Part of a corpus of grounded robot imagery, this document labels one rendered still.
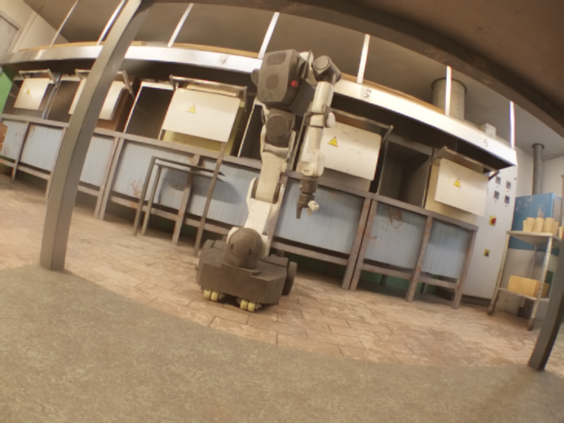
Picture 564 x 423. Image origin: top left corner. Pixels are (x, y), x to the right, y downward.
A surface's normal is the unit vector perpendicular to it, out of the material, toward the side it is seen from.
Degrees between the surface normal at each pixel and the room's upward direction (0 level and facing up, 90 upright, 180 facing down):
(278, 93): 109
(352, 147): 90
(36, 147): 90
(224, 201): 90
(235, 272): 90
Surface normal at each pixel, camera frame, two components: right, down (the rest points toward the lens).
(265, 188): -0.05, 0.13
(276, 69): -0.61, 0.15
